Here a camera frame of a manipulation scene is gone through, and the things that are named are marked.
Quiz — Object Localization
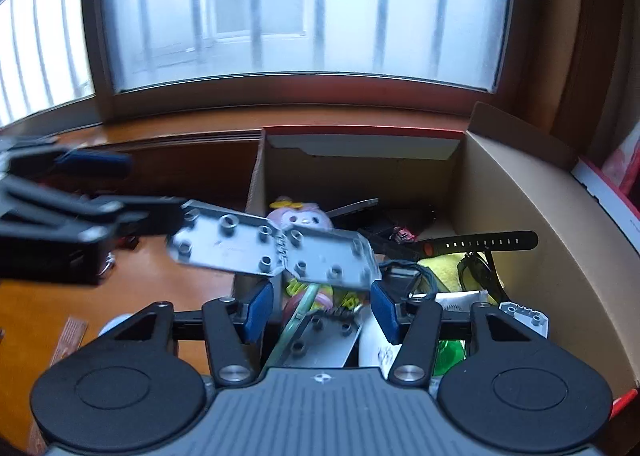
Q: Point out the red cardboard box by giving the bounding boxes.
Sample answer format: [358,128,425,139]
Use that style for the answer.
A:
[232,101,640,417]

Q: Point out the black watch strap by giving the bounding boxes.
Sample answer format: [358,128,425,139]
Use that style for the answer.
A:
[420,230,538,257]

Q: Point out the yellow cloth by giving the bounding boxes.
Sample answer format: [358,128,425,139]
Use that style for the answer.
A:
[417,253,501,294]

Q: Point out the white sunscreen tube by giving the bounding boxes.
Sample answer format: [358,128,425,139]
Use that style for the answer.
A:
[97,315,133,337]

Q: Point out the black glasses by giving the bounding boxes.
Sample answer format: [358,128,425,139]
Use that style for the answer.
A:
[457,251,501,298]

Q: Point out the green plastic cone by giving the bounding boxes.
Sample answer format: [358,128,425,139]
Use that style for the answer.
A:
[432,339,471,377]

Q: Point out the dark flat phone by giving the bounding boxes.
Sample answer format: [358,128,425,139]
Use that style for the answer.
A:
[327,197,381,217]

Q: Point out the window with brown frame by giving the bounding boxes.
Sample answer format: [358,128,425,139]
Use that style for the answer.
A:
[0,0,521,129]

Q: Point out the black cable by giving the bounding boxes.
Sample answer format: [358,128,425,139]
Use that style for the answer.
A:
[382,260,437,298]

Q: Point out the pink plush toy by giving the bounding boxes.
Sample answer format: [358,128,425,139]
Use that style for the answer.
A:
[267,196,335,233]

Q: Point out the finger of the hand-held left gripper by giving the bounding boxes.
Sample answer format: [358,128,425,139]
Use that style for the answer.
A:
[0,185,187,245]
[0,137,134,183]

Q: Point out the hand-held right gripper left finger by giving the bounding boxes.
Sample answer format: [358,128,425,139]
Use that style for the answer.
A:
[100,280,275,385]

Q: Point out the red and white carton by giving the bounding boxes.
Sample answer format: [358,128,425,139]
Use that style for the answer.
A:
[570,126,640,247]

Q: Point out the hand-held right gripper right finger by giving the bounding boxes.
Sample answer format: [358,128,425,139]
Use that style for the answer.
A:
[371,280,546,385]

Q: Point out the clear plastic ruler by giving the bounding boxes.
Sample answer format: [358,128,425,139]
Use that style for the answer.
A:
[50,317,87,367]

